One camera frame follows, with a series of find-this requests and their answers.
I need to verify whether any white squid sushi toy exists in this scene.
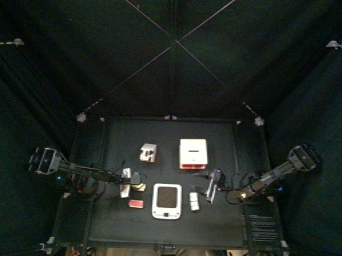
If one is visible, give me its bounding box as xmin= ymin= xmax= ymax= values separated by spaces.
xmin=188 ymin=191 xmax=200 ymax=212

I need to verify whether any red tuna sushi toy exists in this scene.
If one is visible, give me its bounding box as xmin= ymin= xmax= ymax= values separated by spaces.
xmin=127 ymin=199 xmax=145 ymax=210

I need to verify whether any black printed label sheet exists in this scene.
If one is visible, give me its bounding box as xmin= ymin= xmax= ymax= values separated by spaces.
xmin=244 ymin=213 xmax=283 ymax=247

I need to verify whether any white toy oven red base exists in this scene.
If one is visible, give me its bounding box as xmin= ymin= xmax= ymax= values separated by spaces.
xmin=177 ymin=138 xmax=210 ymax=171

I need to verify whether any small white toy appliance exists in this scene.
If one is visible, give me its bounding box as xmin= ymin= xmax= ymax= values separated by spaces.
xmin=139 ymin=143 xmax=159 ymax=164

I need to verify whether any black cloth backdrop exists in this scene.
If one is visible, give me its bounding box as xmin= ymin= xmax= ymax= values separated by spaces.
xmin=0 ymin=0 xmax=342 ymax=256

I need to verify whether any white handheld device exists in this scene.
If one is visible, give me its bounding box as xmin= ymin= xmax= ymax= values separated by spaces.
xmin=151 ymin=182 xmax=183 ymax=221

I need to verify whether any black cable loop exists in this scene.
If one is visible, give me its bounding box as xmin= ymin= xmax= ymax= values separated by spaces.
xmin=223 ymin=186 xmax=247 ymax=206

